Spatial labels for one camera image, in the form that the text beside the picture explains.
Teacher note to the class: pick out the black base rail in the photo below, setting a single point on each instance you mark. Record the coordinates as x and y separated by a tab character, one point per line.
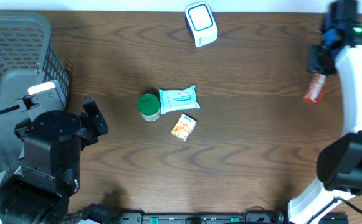
99	214

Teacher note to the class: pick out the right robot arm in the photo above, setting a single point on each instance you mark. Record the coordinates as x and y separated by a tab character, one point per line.
339	166

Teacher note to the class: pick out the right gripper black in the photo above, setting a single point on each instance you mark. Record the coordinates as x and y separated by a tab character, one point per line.
315	64

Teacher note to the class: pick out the light blue wipes pack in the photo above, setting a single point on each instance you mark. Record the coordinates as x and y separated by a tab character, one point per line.
174	100

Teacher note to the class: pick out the green lid jar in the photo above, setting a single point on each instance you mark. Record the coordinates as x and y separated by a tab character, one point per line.
149	107

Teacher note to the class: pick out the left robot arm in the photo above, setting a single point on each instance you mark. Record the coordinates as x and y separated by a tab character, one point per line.
38	187

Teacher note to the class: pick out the red Top snack bar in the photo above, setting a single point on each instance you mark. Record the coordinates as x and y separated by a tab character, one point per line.
316	89

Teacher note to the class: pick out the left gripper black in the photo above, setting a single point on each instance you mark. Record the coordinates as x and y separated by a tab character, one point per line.
86	135

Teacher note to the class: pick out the small orange carton box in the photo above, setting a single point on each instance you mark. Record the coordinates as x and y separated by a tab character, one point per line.
184	127

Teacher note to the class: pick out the white barcode scanner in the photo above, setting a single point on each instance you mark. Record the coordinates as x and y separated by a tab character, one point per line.
201	24

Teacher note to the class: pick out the grey plastic mesh basket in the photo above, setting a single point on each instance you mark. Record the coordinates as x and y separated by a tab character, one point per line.
27	58

